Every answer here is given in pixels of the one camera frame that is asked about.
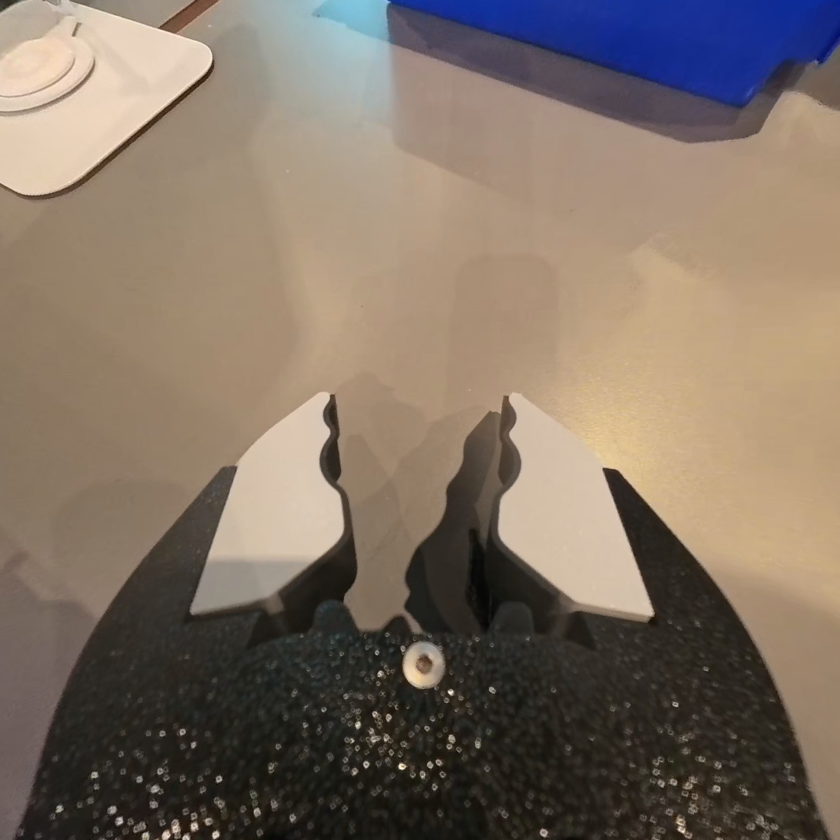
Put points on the blue plastic bin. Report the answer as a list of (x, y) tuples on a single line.
[(590, 33)]

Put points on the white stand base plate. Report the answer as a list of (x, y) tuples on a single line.
[(131, 131)]

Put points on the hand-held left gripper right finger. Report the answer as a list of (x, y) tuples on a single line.
[(571, 525)]

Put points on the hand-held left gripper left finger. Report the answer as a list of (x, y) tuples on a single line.
[(275, 525)]

